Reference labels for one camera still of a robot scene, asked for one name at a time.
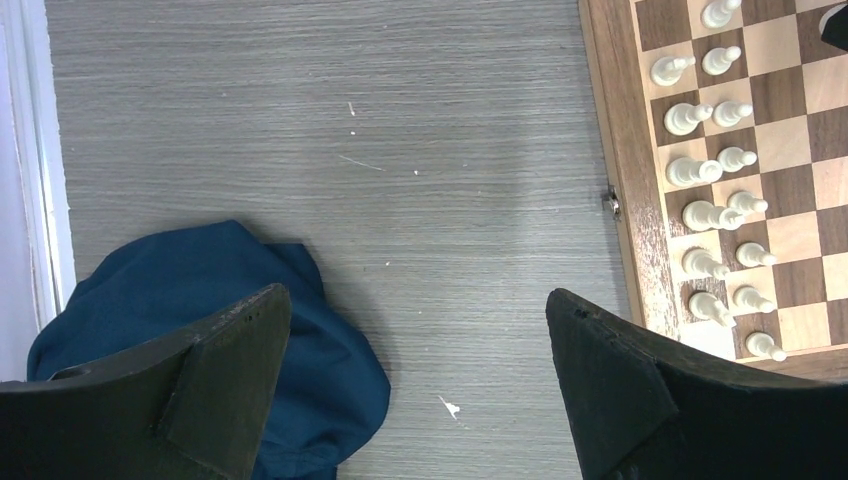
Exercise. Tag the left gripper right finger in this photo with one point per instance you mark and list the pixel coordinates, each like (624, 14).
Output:
(643, 406)

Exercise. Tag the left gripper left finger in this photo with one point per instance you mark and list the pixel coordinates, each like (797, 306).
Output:
(191, 404)

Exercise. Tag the tall white chess piece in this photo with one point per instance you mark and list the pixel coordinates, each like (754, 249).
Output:
(686, 171)

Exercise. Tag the white chess bishop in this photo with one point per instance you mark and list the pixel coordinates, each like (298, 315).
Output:
(683, 118)

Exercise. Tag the wooden chess board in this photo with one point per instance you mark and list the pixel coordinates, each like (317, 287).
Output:
(785, 99)

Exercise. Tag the white chess knight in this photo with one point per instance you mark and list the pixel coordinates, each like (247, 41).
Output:
(668, 70)

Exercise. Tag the white chess pawn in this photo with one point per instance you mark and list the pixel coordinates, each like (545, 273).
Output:
(718, 61)
(753, 254)
(717, 14)

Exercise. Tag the dark blue cloth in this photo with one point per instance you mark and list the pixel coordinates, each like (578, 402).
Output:
(328, 392)

